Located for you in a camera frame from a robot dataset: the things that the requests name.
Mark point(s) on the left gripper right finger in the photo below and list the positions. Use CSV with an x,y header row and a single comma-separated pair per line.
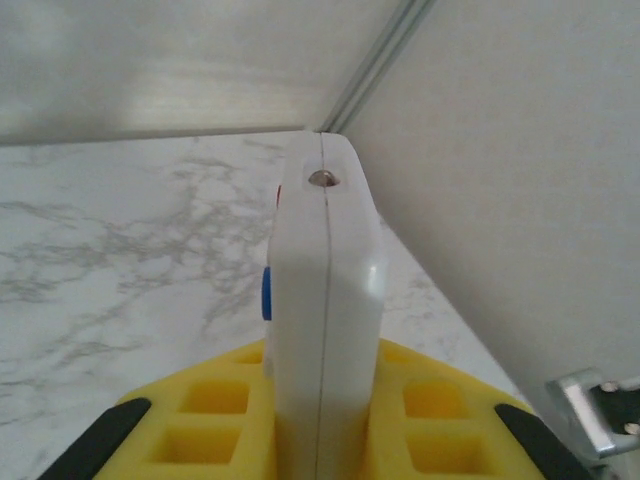
x,y
450,425

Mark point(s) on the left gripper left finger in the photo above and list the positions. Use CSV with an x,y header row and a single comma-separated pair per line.
x,y
200,430

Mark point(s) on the long white TV remote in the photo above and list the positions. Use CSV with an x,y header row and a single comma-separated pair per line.
x,y
300,325

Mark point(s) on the metal corner bracket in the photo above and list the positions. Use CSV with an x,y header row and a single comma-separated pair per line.
x,y
575,400

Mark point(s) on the aluminium frame post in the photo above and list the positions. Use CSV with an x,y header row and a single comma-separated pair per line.
x,y
375,65

